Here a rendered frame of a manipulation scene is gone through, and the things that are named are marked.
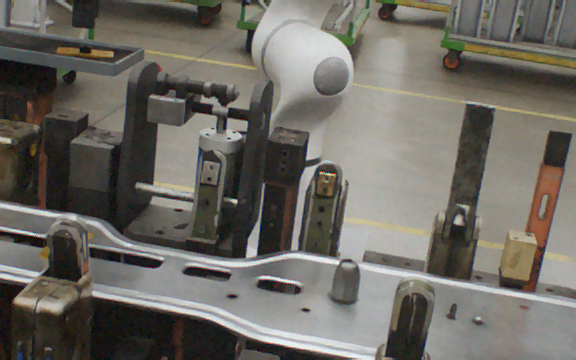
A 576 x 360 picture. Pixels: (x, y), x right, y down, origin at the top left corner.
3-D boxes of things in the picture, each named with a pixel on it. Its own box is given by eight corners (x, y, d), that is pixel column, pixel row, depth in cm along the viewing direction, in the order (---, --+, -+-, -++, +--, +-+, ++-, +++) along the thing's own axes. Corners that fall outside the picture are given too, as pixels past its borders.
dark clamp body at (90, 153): (41, 385, 126) (47, 142, 113) (76, 342, 138) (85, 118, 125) (110, 400, 124) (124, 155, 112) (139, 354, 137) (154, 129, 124)
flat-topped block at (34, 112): (-25, 309, 143) (-26, 49, 128) (-2, 289, 150) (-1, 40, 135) (31, 320, 142) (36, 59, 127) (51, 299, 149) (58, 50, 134)
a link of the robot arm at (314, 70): (303, 143, 160) (317, 17, 151) (351, 178, 145) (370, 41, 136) (245, 146, 155) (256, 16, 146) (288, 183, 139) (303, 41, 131)
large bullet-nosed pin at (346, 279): (326, 313, 98) (334, 261, 95) (330, 300, 101) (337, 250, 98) (353, 318, 97) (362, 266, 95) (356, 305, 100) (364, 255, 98)
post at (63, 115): (37, 359, 131) (42, 113, 118) (50, 343, 136) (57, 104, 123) (67, 365, 131) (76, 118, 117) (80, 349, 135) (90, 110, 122)
